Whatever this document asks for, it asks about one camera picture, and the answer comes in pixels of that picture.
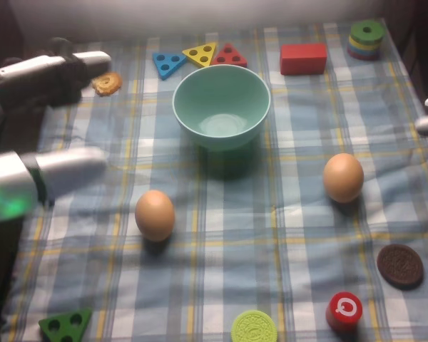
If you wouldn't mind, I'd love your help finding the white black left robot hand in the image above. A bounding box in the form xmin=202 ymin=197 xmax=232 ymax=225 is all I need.
xmin=0 ymin=37 xmax=112 ymax=224

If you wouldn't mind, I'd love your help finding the brown egg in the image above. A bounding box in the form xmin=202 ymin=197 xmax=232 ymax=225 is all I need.
xmin=134 ymin=190 xmax=175 ymax=243
xmin=322 ymin=152 xmax=365 ymax=204

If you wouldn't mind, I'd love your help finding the teal bowl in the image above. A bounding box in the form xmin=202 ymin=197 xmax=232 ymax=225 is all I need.
xmin=172 ymin=64 xmax=272 ymax=152

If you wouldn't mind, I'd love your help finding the tan toy cookie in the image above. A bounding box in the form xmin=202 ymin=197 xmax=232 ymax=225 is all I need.
xmin=91 ymin=71 xmax=123 ymax=97

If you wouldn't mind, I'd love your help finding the blue triangle block with holes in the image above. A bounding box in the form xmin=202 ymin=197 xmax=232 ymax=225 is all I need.
xmin=152 ymin=52 xmax=188 ymax=81

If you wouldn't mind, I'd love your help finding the red rectangular block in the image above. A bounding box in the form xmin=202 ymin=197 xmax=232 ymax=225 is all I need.
xmin=280 ymin=43 xmax=328 ymax=76

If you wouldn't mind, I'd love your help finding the brown sandwich cookie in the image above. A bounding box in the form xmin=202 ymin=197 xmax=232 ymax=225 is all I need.
xmin=376 ymin=244 xmax=425 ymax=290

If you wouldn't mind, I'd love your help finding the yellow triangle block with holes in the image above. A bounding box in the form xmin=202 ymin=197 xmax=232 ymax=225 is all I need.
xmin=182 ymin=42 xmax=218 ymax=69

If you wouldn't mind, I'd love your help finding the red cylinder with white print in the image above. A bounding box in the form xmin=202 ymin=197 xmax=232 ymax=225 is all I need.
xmin=325 ymin=291 xmax=364 ymax=333

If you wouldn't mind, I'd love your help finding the red triangle block with holes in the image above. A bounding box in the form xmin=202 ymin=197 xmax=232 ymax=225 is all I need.
xmin=210 ymin=43 xmax=248 ymax=68

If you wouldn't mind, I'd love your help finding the blue plaid table cloth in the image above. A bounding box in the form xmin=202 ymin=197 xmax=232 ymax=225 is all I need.
xmin=5 ymin=19 xmax=428 ymax=342

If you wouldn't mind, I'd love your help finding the green triangle block with holes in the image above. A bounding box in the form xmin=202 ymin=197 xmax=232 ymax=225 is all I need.
xmin=38 ymin=307 xmax=93 ymax=342

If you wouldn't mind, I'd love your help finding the green sandwich cookie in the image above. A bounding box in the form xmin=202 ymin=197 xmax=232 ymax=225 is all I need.
xmin=230 ymin=309 xmax=277 ymax=342

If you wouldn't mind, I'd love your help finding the red stacking ring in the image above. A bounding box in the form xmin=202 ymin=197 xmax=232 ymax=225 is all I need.
xmin=347 ymin=48 xmax=381 ymax=62

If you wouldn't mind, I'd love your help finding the blue stacking ring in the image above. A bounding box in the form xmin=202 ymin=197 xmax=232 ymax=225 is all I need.
xmin=347 ymin=43 xmax=382 ymax=57

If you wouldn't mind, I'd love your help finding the yellow stacking ring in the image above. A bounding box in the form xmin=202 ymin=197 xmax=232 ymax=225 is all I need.
xmin=347 ymin=35 xmax=383 ymax=53

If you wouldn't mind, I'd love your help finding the green stacking ring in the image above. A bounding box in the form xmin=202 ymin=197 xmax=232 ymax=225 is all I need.
xmin=350 ymin=19 xmax=385 ymax=48

